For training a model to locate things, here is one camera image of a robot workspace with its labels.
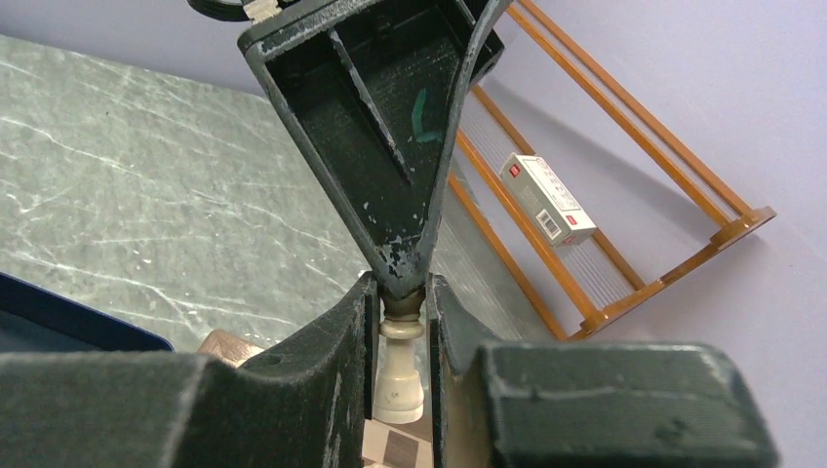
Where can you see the wooden shelf rack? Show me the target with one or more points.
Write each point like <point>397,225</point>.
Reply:
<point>656,221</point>

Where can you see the light wooden king piece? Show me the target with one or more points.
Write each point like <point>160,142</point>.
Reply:
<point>399,395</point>

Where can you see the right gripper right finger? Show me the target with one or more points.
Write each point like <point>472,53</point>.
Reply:
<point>505,403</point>

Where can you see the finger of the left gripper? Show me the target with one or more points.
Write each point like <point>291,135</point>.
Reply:
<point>371,92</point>

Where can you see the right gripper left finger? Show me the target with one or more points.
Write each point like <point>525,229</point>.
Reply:
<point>301,403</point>

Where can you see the blue square tray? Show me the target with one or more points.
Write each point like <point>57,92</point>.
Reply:
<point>36,320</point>

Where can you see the white red box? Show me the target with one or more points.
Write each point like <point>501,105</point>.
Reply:
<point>546,201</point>

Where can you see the wooden chess board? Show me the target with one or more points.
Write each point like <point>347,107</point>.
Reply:
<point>385,445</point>

